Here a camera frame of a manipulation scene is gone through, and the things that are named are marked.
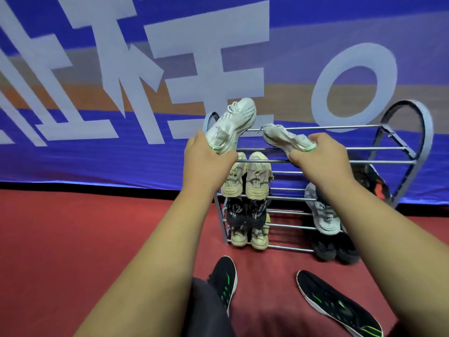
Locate person's right forearm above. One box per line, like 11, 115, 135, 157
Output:
317, 178, 449, 337

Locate black grey mesh sneaker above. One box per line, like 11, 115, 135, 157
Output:
226, 198, 252, 227
245, 199, 271, 228

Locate grey metal shoe rack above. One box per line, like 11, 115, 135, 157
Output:
203, 100, 435, 255

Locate beige grey mesh sneaker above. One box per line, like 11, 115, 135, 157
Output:
245, 152, 275, 200
220, 161, 248, 198

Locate black green-striped sneaker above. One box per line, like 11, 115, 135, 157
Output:
207, 256, 239, 318
296, 270, 384, 337

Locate person's left forearm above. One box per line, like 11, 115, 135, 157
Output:
73, 187, 220, 337

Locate white chunky sneaker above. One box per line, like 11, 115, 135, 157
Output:
304, 182, 343, 235

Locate person's right hand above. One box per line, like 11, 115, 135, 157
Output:
288, 132, 357, 195

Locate blue printed fabric banner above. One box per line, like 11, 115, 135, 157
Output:
0, 0, 449, 215

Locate person's black trousers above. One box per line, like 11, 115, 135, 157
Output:
184, 277, 236, 337

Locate person's left hand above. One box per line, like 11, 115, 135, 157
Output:
183, 129, 239, 195

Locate black red-marked sneaker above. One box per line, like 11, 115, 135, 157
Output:
352, 164, 392, 201

